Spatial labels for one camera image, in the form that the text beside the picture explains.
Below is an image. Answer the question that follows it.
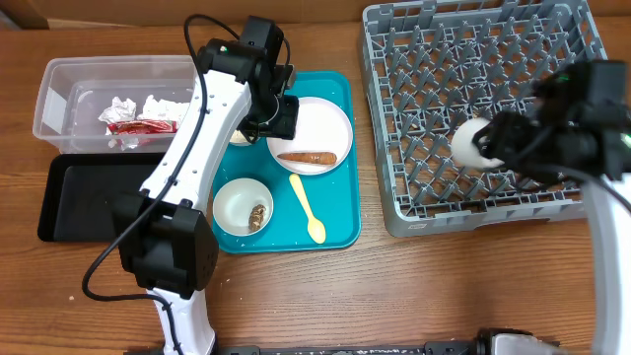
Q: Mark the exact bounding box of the white round plate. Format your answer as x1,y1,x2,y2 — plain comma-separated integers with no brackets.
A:
267,97,354,176

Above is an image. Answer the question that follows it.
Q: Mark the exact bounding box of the grey dishwasher rack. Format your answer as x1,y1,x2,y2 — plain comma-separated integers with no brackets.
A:
361,1,630,237

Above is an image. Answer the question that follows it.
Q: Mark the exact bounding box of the orange carrot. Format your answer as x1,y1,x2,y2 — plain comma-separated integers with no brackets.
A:
277,152,337,166

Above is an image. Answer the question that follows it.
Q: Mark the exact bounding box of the black plastic tray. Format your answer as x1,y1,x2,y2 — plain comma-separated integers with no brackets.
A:
37,153,163,243

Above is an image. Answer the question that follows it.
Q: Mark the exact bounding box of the teal serving tray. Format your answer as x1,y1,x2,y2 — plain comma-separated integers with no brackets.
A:
212,71,361,253

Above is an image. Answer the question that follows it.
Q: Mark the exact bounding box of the brown food scrap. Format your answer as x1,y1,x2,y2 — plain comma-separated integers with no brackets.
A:
248,204,266,233

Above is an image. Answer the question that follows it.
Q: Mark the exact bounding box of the white bowl with residue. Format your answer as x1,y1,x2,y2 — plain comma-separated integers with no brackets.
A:
230,130,250,146

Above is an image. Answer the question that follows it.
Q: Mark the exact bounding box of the clear plastic bin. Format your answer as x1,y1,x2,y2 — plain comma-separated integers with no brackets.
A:
33,55,196,154

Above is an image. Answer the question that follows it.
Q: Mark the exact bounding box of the white plastic cup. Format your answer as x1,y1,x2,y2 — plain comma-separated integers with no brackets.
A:
451,117,504,170

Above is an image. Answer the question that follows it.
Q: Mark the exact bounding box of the yellow plastic spoon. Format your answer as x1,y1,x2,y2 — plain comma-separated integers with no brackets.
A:
289,174,326,245

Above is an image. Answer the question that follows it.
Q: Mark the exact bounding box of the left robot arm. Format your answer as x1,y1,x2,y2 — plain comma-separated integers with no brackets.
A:
107,35,299,354

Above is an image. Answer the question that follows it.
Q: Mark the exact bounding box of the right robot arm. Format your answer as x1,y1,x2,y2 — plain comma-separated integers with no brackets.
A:
452,60,630,354

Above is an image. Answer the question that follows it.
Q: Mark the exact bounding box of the red foil wrapper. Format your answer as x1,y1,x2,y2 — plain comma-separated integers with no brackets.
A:
107,119,177,135

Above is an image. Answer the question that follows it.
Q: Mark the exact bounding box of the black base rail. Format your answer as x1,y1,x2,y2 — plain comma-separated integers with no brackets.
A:
122,327,563,355

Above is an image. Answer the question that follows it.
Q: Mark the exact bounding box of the white napkin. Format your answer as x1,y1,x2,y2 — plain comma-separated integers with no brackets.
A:
99,95,189,151

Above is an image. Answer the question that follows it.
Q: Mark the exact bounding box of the white bowl with food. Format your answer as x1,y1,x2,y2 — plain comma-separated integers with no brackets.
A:
212,177,274,237

